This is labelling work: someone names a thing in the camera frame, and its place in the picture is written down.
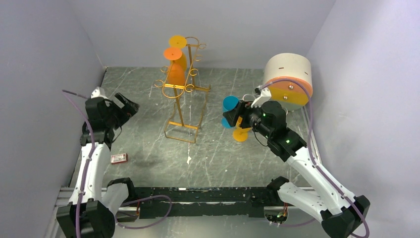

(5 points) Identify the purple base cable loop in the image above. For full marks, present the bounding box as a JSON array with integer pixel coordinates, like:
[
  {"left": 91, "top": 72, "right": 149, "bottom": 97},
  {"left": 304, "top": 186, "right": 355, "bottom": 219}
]
[{"left": 114, "top": 195, "right": 173, "bottom": 230}]

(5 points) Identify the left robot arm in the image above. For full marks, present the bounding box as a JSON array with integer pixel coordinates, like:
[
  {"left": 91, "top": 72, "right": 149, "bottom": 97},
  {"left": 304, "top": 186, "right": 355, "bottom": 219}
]
[{"left": 56, "top": 87, "right": 139, "bottom": 238}]

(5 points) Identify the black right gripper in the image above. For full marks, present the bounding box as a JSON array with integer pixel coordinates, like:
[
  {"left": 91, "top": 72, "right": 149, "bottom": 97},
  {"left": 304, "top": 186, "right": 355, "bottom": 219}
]
[{"left": 223, "top": 99, "right": 272, "bottom": 139}]

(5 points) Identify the gold wire glass rack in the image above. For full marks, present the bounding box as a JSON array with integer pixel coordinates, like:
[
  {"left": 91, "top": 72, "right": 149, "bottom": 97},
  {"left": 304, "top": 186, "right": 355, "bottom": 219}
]
[{"left": 154, "top": 36, "right": 211, "bottom": 143}]

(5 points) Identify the small red white box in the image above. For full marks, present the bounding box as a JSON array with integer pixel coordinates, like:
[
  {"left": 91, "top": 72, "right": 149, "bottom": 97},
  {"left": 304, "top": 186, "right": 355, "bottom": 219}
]
[{"left": 110, "top": 153, "right": 128, "bottom": 165}]

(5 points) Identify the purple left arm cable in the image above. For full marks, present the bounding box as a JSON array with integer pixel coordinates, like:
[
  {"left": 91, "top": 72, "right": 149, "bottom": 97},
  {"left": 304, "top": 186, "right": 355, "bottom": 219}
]
[{"left": 61, "top": 89, "right": 96, "bottom": 238}]

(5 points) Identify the orange wine glass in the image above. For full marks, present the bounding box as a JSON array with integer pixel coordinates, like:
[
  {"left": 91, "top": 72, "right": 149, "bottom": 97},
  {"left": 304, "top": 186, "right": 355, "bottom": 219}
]
[{"left": 163, "top": 47, "right": 187, "bottom": 86}]

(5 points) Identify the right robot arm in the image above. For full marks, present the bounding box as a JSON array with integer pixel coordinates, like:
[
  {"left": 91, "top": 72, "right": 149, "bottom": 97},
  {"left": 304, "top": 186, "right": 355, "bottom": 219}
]
[{"left": 223, "top": 100, "right": 370, "bottom": 238}]

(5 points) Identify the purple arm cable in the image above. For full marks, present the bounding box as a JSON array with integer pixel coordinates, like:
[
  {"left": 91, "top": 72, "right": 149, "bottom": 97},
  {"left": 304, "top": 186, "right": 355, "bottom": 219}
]
[
  {"left": 61, "top": 89, "right": 96, "bottom": 238},
  {"left": 261, "top": 77, "right": 370, "bottom": 238}
]

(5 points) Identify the blue wine glass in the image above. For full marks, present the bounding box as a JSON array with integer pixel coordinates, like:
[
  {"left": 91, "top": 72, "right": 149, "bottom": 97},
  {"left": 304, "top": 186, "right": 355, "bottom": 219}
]
[{"left": 221, "top": 95, "right": 239, "bottom": 128}]

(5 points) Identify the clear wine glass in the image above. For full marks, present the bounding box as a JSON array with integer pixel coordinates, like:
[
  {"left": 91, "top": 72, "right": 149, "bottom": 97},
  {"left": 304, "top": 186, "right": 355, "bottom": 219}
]
[{"left": 242, "top": 94, "right": 256, "bottom": 102}]

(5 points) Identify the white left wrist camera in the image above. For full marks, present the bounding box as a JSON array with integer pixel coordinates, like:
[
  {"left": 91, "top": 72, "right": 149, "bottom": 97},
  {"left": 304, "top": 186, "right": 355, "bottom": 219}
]
[{"left": 90, "top": 87, "right": 108, "bottom": 99}]

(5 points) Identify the yellow wine glass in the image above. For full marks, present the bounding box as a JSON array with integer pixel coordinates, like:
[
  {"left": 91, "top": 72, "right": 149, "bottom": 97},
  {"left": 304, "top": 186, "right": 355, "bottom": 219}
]
[
  {"left": 168, "top": 35, "right": 187, "bottom": 71},
  {"left": 232, "top": 117, "right": 252, "bottom": 142}
]

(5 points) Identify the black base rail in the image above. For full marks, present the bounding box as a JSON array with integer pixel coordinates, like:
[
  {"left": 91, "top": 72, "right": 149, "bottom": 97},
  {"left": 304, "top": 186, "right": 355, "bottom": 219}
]
[{"left": 122, "top": 187, "right": 284, "bottom": 219}]

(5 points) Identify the round beige drawer cabinet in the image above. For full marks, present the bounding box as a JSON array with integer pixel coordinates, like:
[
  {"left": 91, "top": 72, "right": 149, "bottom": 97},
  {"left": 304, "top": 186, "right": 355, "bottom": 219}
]
[{"left": 262, "top": 53, "right": 313, "bottom": 112}]

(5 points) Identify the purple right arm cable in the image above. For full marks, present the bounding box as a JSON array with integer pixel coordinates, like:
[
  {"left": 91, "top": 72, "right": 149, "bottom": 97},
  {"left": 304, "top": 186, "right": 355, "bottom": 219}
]
[{"left": 261, "top": 77, "right": 370, "bottom": 238}]

